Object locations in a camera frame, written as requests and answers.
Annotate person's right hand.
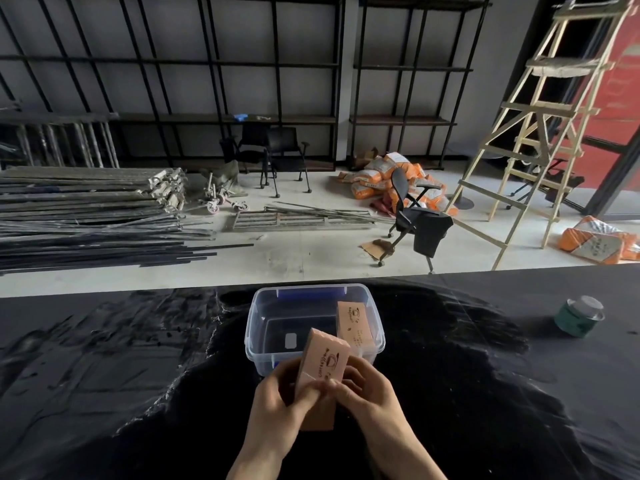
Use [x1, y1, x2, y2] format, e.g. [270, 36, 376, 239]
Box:
[324, 355, 402, 448]

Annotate person's left hand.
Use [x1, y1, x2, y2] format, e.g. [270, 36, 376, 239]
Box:
[247, 358, 327, 456]

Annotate pink printed carton box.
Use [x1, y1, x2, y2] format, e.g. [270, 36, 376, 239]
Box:
[294, 328, 351, 432]
[335, 301, 375, 359]

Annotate person's right forearm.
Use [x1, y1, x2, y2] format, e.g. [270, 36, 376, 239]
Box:
[364, 432, 447, 480]

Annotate person's left forearm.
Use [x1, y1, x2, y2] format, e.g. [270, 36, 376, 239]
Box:
[226, 442, 301, 480]

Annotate clear plastic storage bin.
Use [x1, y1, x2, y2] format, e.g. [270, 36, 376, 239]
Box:
[244, 284, 386, 378]

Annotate brown cardboard piece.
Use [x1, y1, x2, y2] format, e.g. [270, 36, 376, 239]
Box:
[360, 238, 397, 260]

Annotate flat metal grate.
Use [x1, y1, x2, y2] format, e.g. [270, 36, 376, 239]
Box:
[231, 201, 386, 233]

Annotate black swivel office chair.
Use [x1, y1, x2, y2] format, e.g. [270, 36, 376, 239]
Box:
[376, 167, 455, 274]

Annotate caster wheels with stems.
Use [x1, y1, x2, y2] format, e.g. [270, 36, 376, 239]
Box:
[201, 171, 249, 216]

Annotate pile of orange sacks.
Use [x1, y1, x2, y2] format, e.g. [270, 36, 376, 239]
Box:
[336, 151, 460, 217]

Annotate brown cardboard box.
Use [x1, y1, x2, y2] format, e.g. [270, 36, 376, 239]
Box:
[351, 147, 380, 170]

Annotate green cloth bag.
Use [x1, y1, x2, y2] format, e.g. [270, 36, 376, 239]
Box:
[199, 161, 242, 196]

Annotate green tape roll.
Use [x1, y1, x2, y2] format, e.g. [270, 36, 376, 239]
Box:
[553, 295, 605, 339]

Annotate black folding chair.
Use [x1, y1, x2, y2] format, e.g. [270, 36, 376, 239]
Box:
[260, 126, 313, 199]
[219, 122, 273, 188]

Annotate pile of metal pipes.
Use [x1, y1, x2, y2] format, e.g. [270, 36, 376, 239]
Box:
[0, 166, 256, 277]

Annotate orange and white sack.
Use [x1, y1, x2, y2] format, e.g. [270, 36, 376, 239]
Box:
[556, 215, 640, 266]

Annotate black chair with star base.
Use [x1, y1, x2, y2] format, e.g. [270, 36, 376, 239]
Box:
[505, 157, 587, 211]

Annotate narrow black metal shelf rack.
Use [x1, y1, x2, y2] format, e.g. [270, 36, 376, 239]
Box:
[348, 0, 493, 170]

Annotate wooden step ladder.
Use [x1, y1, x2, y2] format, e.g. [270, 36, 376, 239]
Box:
[444, 0, 637, 271]

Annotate metal scaffold frames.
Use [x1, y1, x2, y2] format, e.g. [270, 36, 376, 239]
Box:
[0, 112, 122, 169]

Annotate wide black metal shelf rack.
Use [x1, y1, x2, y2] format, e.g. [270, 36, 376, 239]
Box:
[0, 0, 347, 171]

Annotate red wall panel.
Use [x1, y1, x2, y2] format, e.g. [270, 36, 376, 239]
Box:
[570, 0, 640, 191]

